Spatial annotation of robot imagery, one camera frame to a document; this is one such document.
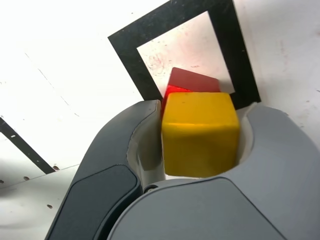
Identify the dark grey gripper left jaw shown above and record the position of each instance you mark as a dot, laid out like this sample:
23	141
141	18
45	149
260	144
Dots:
105	155

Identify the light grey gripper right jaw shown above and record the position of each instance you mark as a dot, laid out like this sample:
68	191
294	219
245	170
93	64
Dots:
237	205

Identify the yellow cube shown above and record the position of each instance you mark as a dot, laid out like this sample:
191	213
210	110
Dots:
200	140

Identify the red cube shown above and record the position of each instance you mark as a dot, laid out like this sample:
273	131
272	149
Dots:
192	80

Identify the black tape square outline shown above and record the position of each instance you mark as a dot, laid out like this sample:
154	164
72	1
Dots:
132	62

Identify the black tape strip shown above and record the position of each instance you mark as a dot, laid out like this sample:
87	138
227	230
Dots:
25	147

